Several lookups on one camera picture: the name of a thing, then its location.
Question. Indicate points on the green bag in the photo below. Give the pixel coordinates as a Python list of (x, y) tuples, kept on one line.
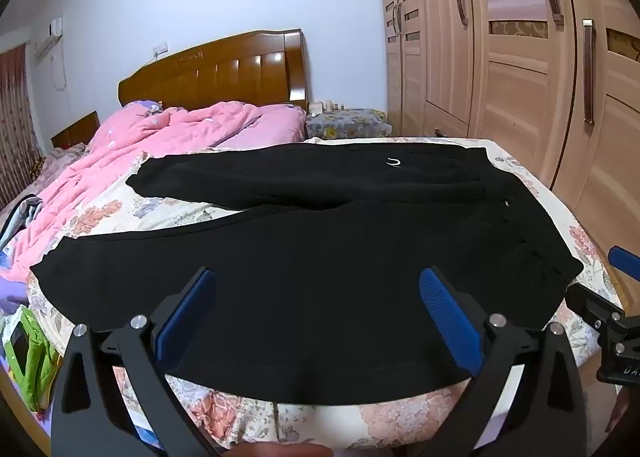
[(30, 362)]

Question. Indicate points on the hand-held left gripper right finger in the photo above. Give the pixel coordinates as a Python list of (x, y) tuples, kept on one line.
[(449, 317)]

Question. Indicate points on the wall socket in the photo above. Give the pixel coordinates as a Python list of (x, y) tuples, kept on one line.
[(161, 47)]

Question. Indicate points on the wooden headboard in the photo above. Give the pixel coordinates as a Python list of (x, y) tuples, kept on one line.
[(225, 69)]

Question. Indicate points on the red patterned curtain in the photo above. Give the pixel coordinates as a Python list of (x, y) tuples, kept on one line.
[(17, 112)]

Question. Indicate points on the white air conditioner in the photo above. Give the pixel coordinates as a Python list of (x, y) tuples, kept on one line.
[(49, 39)]

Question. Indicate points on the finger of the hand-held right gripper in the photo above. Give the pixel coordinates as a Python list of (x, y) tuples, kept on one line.
[(592, 306), (626, 261)]

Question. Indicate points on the floral bed sheet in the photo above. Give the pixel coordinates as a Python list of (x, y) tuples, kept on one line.
[(165, 207)]

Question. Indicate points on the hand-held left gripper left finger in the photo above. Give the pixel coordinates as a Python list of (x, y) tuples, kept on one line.
[(186, 316)]

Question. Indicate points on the small bottles on nightstand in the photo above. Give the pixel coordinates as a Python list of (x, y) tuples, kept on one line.
[(327, 106)]

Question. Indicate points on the nightstand with floral cloth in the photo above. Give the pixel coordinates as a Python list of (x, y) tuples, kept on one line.
[(350, 123)]

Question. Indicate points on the black pants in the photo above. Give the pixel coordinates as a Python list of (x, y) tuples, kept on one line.
[(320, 257)]

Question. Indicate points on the pink blanket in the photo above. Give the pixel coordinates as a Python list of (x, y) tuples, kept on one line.
[(125, 147)]

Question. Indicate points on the wooden wardrobe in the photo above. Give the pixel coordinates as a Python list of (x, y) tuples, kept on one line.
[(510, 37)]

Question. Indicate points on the dark wooden nightstand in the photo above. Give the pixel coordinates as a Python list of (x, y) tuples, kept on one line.
[(75, 129)]

